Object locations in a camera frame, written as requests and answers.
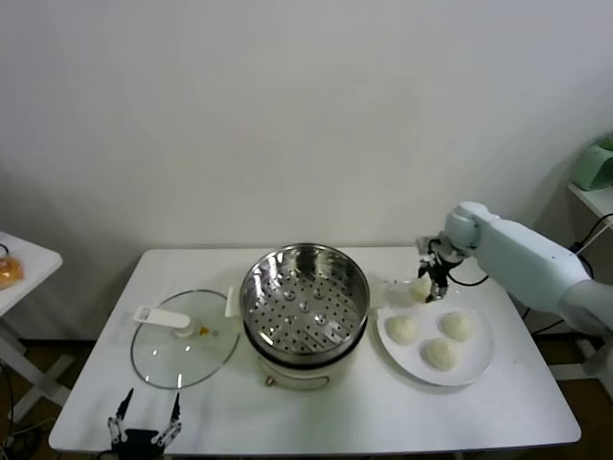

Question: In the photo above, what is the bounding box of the orange packaged food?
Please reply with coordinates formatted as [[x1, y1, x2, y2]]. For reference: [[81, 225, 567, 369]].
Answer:
[[0, 255, 25, 291]]

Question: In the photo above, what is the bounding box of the thin white cord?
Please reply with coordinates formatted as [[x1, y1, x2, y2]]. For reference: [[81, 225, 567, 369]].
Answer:
[[581, 218, 613, 253]]

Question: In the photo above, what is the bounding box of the white side table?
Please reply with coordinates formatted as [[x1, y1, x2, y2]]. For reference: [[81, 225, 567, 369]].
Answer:
[[0, 231, 73, 426]]

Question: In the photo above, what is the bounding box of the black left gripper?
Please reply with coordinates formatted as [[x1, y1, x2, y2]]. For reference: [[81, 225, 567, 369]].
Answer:
[[106, 387, 184, 460]]

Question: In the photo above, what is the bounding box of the stainless perforated steamer basket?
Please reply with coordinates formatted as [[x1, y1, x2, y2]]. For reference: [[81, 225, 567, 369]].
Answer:
[[238, 242, 373, 358]]

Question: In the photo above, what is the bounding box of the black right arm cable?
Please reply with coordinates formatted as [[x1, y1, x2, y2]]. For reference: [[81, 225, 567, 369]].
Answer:
[[444, 265, 490, 288]]

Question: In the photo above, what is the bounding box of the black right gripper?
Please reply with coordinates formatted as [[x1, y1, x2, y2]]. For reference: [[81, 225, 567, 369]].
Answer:
[[417, 241, 469, 304]]

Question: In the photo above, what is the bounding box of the glass lid with white handle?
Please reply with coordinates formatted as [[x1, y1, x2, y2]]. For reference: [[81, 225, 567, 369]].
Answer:
[[129, 288, 241, 390]]

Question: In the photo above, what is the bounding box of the white floor cable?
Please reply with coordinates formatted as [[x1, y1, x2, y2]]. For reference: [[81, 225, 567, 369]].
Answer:
[[9, 419, 49, 438]]

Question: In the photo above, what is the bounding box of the pale green appliance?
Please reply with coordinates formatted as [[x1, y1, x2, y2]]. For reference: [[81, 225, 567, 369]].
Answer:
[[574, 136, 613, 191]]

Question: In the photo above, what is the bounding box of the thin black power cord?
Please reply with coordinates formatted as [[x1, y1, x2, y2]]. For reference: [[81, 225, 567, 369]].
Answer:
[[530, 321, 569, 336], [579, 214, 613, 250]]

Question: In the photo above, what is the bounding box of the white round plate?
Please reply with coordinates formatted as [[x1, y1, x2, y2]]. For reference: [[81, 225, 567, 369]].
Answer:
[[375, 279, 494, 387]]

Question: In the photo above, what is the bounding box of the steel steamer pot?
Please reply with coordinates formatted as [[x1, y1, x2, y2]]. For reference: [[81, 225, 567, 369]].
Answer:
[[224, 280, 387, 392]]

